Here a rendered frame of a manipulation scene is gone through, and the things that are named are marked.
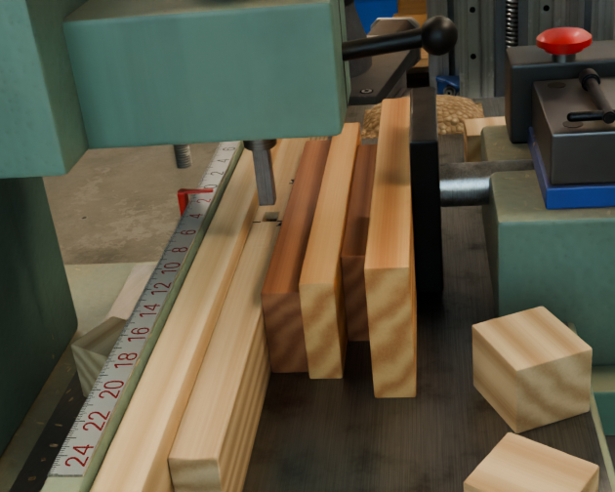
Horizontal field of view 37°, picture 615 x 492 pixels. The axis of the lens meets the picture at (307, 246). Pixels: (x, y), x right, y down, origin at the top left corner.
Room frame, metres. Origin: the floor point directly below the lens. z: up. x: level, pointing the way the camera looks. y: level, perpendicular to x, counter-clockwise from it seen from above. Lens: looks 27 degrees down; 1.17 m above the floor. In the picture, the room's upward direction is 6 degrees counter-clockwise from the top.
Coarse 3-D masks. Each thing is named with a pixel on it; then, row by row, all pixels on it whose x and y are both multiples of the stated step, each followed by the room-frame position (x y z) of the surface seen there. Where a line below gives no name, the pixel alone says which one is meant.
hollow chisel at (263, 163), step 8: (256, 152) 0.48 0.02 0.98; (264, 152) 0.48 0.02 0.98; (256, 160) 0.48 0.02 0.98; (264, 160) 0.48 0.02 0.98; (256, 168) 0.48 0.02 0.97; (264, 168) 0.48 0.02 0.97; (272, 168) 0.49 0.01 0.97; (256, 176) 0.48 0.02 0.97; (264, 176) 0.48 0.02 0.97; (272, 176) 0.49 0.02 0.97; (264, 184) 0.48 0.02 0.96; (272, 184) 0.49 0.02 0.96; (264, 192) 0.48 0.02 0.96; (272, 192) 0.48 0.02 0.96; (264, 200) 0.48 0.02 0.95; (272, 200) 0.48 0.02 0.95
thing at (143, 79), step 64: (128, 0) 0.50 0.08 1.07; (192, 0) 0.48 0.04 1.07; (256, 0) 0.46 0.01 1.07; (320, 0) 0.45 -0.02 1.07; (128, 64) 0.46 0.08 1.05; (192, 64) 0.46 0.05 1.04; (256, 64) 0.45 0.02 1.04; (320, 64) 0.45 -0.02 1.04; (128, 128) 0.46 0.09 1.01; (192, 128) 0.46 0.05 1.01; (256, 128) 0.45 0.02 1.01; (320, 128) 0.45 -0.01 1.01
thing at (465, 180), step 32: (416, 96) 0.51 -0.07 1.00; (416, 128) 0.46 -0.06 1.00; (416, 160) 0.44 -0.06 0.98; (512, 160) 0.48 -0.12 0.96; (416, 192) 0.44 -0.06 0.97; (448, 192) 0.47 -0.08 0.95; (480, 192) 0.47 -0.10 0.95; (416, 224) 0.44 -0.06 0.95; (416, 256) 0.44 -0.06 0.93; (416, 288) 0.45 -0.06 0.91
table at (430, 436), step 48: (480, 240) 0.51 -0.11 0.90; (480, 288) 0.45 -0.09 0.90; (432, 336) 0.41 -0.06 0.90; (288, 384) 0.38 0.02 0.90; (336, 384) 0.37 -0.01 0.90; (432, 384) 0.37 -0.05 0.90; (288, 432) 0.34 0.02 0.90; (336, 432) 0.34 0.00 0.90; (384, 432) 0.33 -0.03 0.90; (432, 432) 0.33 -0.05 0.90; (480, 432) 0.33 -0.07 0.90; (528, 432) 0.32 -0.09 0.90; (576, 432) 0.32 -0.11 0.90; (288, 480) 0.31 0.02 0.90; (336, 480) 0.30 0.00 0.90; (384, 480) 0.30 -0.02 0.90; (432, 480) 0.30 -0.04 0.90
